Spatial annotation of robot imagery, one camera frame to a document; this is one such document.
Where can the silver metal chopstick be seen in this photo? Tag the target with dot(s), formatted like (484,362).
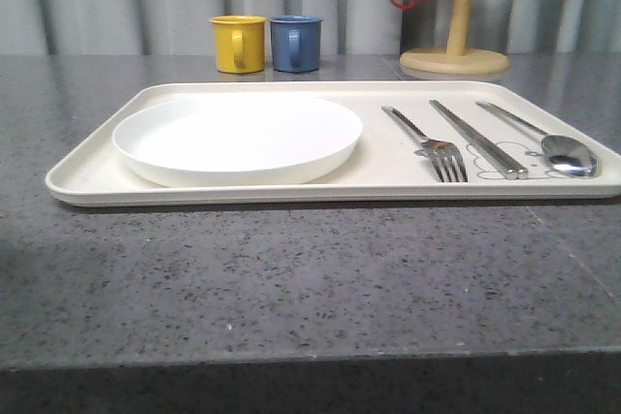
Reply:
(473,142)
(485,140)

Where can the cream rabbit serving tray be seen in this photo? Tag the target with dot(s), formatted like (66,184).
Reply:
(503,159)

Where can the yellow enamel mug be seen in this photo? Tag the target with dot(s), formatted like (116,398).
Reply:
(239,43)

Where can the wooden mug tree stand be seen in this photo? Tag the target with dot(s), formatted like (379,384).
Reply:
(456,58)

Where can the silver metal spoon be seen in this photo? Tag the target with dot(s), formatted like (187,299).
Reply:
(563,154)

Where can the blue enamel mug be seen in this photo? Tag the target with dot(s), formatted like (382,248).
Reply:
(295,43)

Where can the silver metal fork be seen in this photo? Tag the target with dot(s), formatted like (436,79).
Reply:
(445,157)

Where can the white round plate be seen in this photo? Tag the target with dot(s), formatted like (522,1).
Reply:
(235,139)

